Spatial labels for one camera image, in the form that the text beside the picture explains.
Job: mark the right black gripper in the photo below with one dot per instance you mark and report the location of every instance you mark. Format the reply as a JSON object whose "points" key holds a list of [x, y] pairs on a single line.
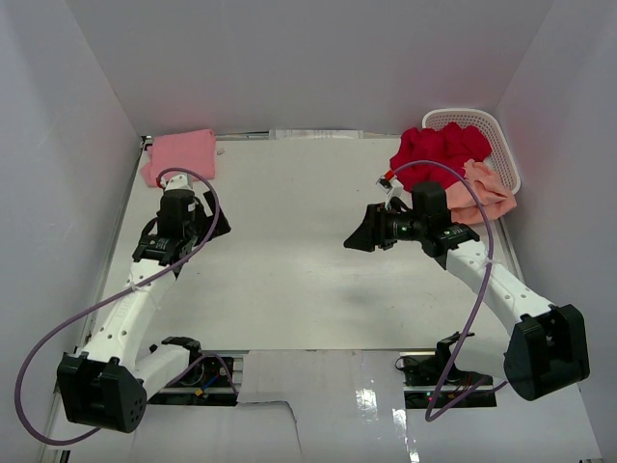
{"points": [[373, 230]]}

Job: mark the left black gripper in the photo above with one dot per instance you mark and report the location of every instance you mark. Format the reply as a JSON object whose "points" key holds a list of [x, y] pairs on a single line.
{"points": [[199, 210]]}

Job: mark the pink t shirt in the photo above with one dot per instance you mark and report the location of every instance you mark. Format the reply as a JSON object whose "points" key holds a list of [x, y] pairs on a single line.
{"points": [[194, 150]]}

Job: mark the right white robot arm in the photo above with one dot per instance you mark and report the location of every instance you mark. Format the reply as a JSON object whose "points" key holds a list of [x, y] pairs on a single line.
{"points": [[547, 347]]}

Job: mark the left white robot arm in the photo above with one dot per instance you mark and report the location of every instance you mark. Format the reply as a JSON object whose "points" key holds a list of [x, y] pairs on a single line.
{"points": [[107, 384]]}

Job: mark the red t shirt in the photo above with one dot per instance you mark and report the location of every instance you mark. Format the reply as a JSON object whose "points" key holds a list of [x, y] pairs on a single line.
{"points": [[452, 146]]}

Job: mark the peach t shirt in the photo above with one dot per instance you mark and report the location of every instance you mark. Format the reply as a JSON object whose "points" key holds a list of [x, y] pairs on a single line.
{"points": [[496, 199]]}

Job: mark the white plastic basket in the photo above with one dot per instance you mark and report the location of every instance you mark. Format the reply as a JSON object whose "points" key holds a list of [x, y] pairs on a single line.
{"points": [[501, 159]]}

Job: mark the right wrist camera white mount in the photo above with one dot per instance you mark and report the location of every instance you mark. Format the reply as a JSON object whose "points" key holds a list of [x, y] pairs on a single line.
{"points": [[391, 186]]}

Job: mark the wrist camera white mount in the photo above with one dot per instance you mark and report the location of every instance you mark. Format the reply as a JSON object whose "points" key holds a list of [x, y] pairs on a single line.
{"points": [[179, 182], [391, 186]]}

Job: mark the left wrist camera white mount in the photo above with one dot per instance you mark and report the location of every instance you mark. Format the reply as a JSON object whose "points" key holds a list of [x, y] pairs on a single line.
{"points": [[179, 182]]}

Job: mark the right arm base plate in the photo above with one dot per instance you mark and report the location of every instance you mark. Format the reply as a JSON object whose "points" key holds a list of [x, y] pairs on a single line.
{"points": [[421, 374]]}

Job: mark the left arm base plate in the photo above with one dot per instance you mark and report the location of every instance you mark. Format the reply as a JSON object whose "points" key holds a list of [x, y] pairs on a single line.
{"points": [[209, 384]]}

